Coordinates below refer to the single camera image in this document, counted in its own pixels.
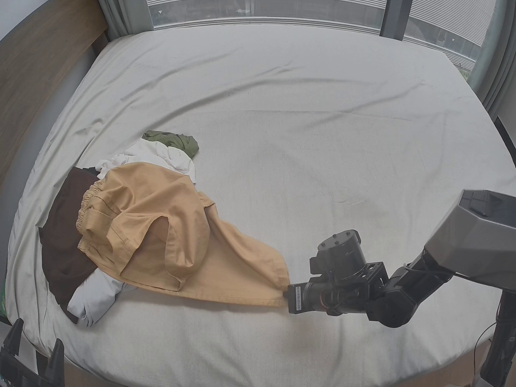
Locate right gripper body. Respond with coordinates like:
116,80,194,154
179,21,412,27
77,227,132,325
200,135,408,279
287,280,337,314

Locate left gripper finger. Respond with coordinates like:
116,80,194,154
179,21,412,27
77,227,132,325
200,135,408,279
2,318,24,356
44,339,65,379

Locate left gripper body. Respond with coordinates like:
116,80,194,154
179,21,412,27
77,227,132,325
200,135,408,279
0,349,61,387

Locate tan shorts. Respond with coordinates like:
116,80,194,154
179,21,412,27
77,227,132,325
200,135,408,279
77,163,291,309

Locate bed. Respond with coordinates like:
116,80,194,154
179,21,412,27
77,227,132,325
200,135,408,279
0,0,516,387

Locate brown garment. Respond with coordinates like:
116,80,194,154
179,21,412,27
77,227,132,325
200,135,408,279
39,168,101,324

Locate green garment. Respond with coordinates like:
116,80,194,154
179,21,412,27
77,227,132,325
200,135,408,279
142,130,200,160

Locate cream garment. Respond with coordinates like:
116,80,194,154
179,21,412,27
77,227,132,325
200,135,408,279
96,139,197,184

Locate grey-green curtain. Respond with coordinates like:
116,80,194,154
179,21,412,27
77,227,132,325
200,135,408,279
468,0,516,116
89,0,156,41

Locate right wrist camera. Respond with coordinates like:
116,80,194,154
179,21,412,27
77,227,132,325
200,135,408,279
309,253,328,278

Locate black cable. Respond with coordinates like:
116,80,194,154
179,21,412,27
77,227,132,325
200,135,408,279
475,322,502,378

